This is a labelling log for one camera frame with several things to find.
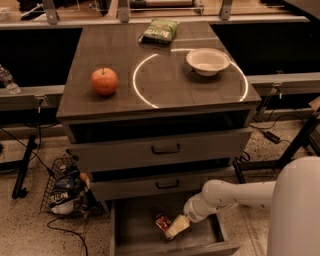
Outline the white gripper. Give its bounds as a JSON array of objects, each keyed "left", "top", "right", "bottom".
[{"left": 165, "top": 193, "right": 238, "bottom": 240}]

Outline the red coke can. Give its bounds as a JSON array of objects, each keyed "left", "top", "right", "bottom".
[{"left": 155, "top": 214, "right": 171, "bottom": 232}]

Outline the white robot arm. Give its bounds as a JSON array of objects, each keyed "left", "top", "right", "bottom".
[{"left": 165, "top": 156, "right": 320, "bottom": 256}]

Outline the bottom grey open drawer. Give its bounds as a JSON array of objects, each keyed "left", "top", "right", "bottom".
[{"left": 110, "top": 192, "right": 240, "bottom": 256}]

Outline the middle grey drawer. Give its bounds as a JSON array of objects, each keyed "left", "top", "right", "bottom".
[{"left": 90, "top": 166, "right": 234, "bottom": 201}]

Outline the top grey drawer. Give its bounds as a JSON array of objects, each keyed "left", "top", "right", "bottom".
[{"left": 70, "top": 128, "right": 252, "bottom": 171}]

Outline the grey wooden drawer cabinet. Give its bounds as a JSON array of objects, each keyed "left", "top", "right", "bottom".
[{"left": 55, "top": 21, "right": 262, "bottom": 214}]

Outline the black table leg right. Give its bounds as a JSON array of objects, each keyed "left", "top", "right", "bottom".
[{"left": 232, "top": 159, "right": 246, "bottom": 184}]

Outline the black table leg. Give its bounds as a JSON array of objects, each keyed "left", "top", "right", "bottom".
[
  {"left": 232, "top": 159, "right": 246, "bottom": 184},
  {"left": 12, "top": 135, "right": 37, "bottom": 199}
]

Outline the blue chip bag in basket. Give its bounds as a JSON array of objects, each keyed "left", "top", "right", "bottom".
[{"left": 49, "top": 176, "right": 79, "bottom": 215}]

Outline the black power adapter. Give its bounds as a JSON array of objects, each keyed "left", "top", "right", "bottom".
[{"left": 264, "top": 131, "right": 280, "bottom": 144}]

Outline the red apple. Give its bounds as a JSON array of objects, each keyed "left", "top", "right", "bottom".
[{"left": 91, "top": 68, "right": 119, "bottom": 96}]

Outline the white bowl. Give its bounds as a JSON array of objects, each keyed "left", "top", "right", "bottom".
[{"left": 186, "top": 48, "right": 231, "bottom": 76}]

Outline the black table leg left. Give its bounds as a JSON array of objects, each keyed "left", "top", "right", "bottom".
[{"left": 12, "top": 135, "right": 37, "bottom": 199}]

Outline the green chip bag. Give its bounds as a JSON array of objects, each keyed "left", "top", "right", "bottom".
[{"left": 138, "top": 19, "right": 179, "bottom": 44}]

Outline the clear plastic water bottle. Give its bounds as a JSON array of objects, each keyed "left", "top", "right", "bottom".
[{"left": 0, "top": 64, "right": 21, "bottom": 94}]

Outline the black wire basket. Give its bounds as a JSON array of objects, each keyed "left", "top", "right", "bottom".
[{"left": 40, "top": 157, "right": 103, "bottom": 217}]

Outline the black floor cable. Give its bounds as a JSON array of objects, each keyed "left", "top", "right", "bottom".
[{"left": 46, "top": 216, "right": 90, "bottom": 256}]

